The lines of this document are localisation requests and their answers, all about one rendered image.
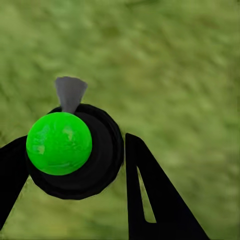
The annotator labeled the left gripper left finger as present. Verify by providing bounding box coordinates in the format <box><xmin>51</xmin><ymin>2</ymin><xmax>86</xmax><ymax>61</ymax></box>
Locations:
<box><xmin>0</xmin><ymin>136</ymin><xmax>30</xmax><ymax>231</ymax></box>

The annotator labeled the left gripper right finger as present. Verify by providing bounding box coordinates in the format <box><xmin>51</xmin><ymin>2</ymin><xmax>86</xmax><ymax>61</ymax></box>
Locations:
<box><xmin>124</xmin><ymin>133</ymin><xmax>210</xmax><ymax>240</ymax></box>

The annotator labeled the pesticide atomizer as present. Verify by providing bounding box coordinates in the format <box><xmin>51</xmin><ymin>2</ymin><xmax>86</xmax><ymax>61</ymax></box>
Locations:
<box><xmin>24</xmin><ymin>76</ymin><xmax>125</xmax><ymax>200</ymax></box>

